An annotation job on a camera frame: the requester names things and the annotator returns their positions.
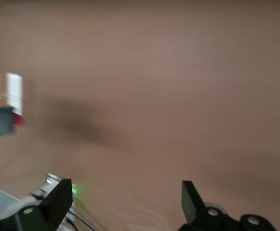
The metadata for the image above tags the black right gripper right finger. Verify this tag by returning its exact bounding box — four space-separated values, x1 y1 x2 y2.
178 180 278 231

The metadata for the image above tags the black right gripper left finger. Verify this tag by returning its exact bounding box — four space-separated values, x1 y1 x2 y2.
0 178 73 231

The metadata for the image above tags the red and grey towel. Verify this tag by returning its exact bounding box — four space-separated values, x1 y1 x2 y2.
0 101 31 138

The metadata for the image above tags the white rack base tray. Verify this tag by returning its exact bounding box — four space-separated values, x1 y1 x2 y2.
5 72 24 116

